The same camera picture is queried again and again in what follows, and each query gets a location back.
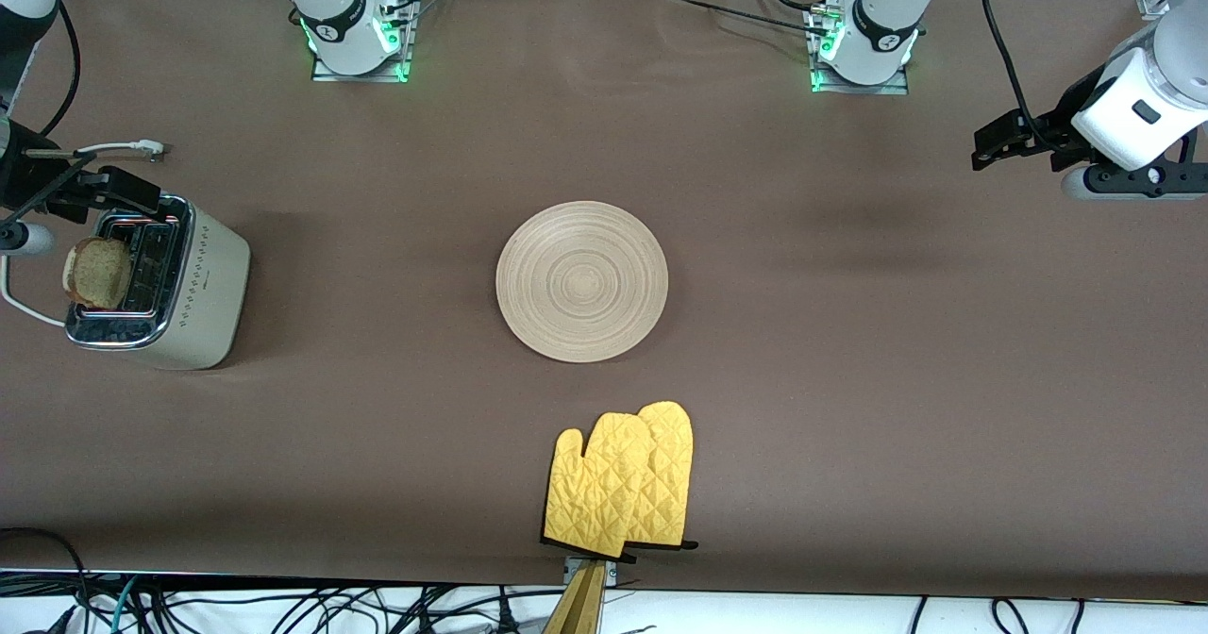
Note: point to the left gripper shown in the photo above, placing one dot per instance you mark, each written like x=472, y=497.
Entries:
x=1059, y=121

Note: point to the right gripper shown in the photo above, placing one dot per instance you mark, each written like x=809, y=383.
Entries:
x=21, y=179

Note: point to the brown bread slice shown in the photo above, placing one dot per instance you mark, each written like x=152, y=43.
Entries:
x=99, y=274

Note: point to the round wooden plate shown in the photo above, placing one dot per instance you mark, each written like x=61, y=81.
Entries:
x=580, y=285

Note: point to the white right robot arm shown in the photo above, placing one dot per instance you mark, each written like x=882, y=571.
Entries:
x=330, y=11

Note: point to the white chrome two-slot toaster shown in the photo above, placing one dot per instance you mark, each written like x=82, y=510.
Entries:
x=212, y=285

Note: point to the brown table cover sheet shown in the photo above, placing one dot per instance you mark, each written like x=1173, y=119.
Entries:
x=849, y=474

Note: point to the yellow quilted oven mitt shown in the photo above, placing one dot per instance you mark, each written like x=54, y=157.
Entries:
x=672, y=464
x=595, y=483

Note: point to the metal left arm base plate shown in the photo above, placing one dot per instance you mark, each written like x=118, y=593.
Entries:
x=859, y=90

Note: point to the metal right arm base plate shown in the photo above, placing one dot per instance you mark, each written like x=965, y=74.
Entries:
x=359, y=78

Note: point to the small metal clamp bracket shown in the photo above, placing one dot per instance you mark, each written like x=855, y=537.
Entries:
x=612, y=573

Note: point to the wooden post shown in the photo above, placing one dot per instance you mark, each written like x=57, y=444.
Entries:
x=578, y=606

